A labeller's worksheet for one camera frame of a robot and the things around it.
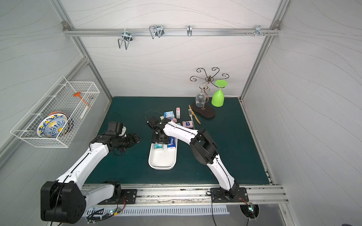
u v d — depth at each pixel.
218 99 0.89
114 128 0.65
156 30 0.76
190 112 1.11
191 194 0.75
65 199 0.39
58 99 0.70
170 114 1.04
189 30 0.79
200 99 0.92
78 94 0.80
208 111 1.10
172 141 0.89
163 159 0.87
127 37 0.78
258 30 0.77
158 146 0.90
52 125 0.62
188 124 1.01
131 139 0.75
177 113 1.04
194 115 1.10
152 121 0.73
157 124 0.68
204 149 0.56
